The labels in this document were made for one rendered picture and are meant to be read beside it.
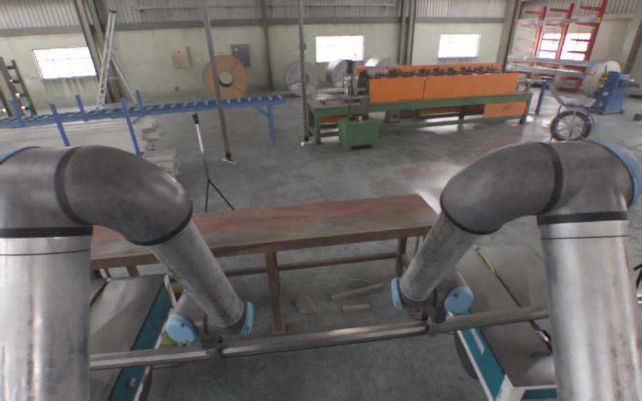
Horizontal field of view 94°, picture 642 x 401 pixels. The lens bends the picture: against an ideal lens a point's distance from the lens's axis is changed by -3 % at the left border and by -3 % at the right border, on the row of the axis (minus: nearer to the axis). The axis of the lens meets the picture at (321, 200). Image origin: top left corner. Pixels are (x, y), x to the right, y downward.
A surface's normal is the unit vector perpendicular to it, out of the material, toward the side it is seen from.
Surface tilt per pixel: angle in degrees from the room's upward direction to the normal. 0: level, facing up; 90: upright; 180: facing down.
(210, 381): 0
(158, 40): 90
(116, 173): 50
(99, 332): 0
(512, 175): 57
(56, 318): 75
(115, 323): 0
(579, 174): 62
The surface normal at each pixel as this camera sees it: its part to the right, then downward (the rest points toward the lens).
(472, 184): -0.81, -0.20
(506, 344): -0.03, -0.89
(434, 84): 0.26, 0.44
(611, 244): -0.07, -0.13
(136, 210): 0.51, 0.27
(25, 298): 0.36, -0.07
